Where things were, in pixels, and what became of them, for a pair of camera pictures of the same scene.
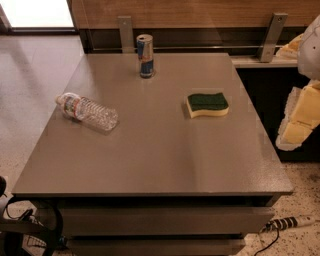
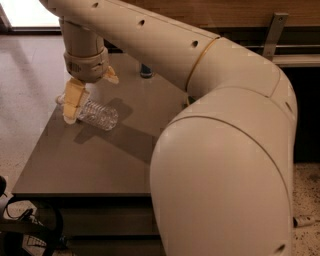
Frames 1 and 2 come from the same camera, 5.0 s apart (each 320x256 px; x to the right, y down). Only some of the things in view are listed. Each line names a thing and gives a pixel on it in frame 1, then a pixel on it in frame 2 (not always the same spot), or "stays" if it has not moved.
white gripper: [310, 53] → [87, 67]
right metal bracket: [272, 37] stays
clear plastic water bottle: [82, 109] stays
